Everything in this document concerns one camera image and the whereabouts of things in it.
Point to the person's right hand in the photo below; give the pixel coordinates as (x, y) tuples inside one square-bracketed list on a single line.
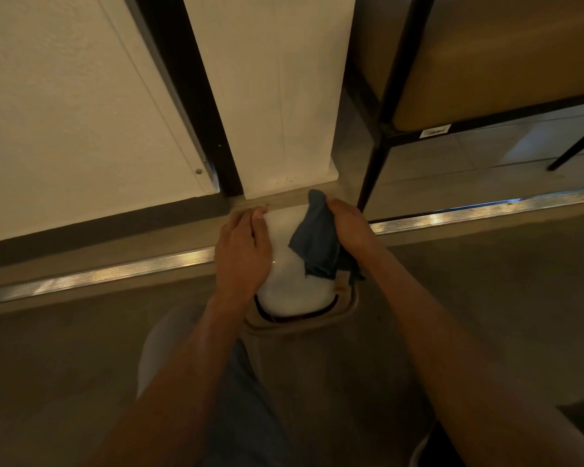
[(353, 226)]

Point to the person's left hand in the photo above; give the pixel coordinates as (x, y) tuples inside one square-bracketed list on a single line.
[(241, 262)]

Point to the dark blue cloth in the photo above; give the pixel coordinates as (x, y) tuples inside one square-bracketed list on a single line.
[(316, 243)]

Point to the person's left forearm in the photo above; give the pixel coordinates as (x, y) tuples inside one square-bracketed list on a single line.
[(170, 389)]

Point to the person's right forearm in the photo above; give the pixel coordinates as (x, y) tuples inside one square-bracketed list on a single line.
[(477, 369)]

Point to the beige bin with white lid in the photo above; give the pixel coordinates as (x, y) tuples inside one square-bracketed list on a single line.
[(340, 398)]

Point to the person's right black shoe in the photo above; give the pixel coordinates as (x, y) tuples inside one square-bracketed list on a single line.
[(428, 449)]

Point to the white sticker label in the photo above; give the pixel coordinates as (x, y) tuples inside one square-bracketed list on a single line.
[(435, 131)]

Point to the metal floor threshold strip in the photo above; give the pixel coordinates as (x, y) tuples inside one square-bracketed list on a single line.
[(102, 274)]

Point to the grey baseboard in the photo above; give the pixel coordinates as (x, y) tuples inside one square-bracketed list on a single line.
[(102, 233)]

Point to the brown bench with sticker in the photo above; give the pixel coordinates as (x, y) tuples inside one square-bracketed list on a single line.
[(486, 63)]

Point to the black wall post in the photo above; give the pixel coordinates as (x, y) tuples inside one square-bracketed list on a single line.
[(185, 92)]

